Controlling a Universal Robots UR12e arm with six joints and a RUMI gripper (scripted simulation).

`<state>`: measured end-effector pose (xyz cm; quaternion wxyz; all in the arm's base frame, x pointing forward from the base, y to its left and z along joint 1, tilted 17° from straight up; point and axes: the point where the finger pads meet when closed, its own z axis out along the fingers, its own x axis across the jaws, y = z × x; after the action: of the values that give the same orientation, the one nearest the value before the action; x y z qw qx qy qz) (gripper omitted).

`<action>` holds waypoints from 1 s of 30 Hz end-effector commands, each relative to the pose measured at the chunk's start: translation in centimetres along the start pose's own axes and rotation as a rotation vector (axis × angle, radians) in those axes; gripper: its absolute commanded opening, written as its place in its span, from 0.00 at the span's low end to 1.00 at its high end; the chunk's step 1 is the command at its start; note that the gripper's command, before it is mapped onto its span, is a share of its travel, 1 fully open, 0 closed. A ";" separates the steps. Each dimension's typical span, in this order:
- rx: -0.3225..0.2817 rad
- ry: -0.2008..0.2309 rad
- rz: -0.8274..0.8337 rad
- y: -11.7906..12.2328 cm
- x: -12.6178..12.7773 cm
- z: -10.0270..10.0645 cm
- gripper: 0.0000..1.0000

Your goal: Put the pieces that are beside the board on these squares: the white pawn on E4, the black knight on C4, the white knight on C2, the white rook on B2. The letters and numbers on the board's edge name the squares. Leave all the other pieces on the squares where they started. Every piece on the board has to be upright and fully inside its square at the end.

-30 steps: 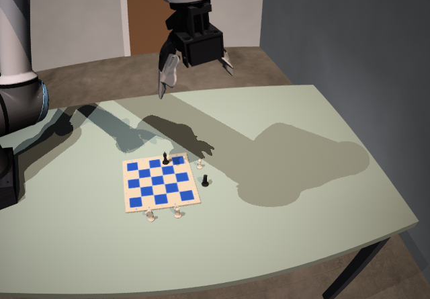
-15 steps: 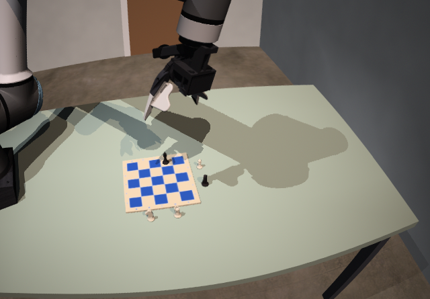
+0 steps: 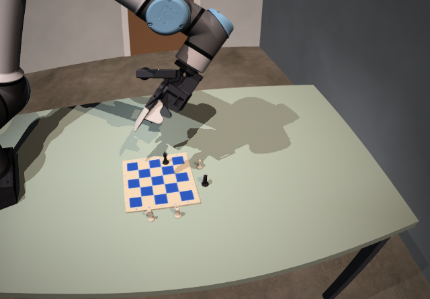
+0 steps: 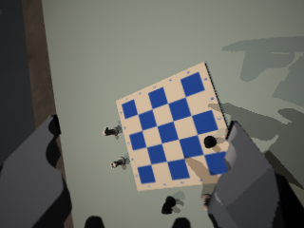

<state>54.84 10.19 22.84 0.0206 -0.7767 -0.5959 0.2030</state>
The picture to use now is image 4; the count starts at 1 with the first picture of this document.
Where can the blue and cream chessboard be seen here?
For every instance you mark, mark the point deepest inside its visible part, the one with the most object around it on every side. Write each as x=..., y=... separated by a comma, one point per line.
x=164, y=126

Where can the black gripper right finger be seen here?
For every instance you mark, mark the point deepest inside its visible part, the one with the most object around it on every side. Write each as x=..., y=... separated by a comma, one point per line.
x=252, y=194

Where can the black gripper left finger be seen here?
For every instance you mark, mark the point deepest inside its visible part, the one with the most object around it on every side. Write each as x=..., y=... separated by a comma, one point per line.
x=33, y=193

